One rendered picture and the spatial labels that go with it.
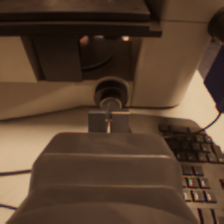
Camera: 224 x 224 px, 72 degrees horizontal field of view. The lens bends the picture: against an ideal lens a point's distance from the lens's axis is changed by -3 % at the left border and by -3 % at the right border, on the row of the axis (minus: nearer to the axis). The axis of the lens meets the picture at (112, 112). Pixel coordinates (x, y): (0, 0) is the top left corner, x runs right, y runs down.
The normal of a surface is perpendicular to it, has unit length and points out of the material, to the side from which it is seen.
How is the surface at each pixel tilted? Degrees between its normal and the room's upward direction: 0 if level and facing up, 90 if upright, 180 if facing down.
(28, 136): 0
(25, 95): 48
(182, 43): 90
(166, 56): 90
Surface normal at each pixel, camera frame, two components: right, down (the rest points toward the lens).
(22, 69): -0.01, 0.74
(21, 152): 0.01, -0.67
